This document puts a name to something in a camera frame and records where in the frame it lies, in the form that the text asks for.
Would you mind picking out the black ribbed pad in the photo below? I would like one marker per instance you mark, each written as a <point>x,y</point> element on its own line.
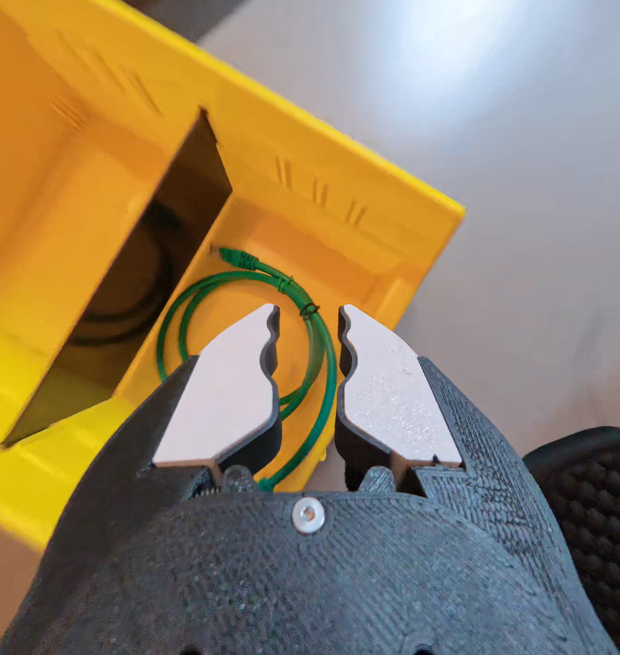
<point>591,511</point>

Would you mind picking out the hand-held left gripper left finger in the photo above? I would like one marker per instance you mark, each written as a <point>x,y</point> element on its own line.
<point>223,399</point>

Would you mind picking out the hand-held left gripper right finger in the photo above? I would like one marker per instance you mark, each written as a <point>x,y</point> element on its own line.
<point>392,399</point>

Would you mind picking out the yellow plastic bin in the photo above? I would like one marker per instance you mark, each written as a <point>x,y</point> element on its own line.
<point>289,220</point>

